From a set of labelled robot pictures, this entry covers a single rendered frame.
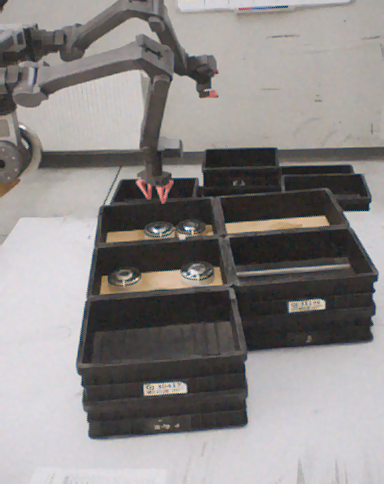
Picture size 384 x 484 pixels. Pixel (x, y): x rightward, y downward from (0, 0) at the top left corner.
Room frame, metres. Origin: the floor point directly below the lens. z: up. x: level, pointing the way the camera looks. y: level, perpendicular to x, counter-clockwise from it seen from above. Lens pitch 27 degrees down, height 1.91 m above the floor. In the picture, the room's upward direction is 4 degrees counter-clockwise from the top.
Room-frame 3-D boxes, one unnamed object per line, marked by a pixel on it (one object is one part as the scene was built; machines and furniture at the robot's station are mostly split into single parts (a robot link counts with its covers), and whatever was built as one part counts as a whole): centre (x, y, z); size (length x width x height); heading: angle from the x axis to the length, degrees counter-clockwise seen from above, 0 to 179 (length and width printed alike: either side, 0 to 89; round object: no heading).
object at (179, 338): (1.43, 0.09, 0.87); 0.40 x 0.30 x 0.11; 92
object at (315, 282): (1.74, -0.30, 0.92); 0.40 x 0.30 x 0.02; 92
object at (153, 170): (2.11, 0.11, 1.08); 0.10 x 0.07 x 0.07; 52
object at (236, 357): (1.43, 0.09, 0.92); 0.40 x 0.30 x 0.02; 92
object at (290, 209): (2.04, -0.29, 0.87); 0.40 x 0.30 x 0.11; 92
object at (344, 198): (2.97, -0.63, 0.37); 0.40 x 0.30 x 0.45; 84
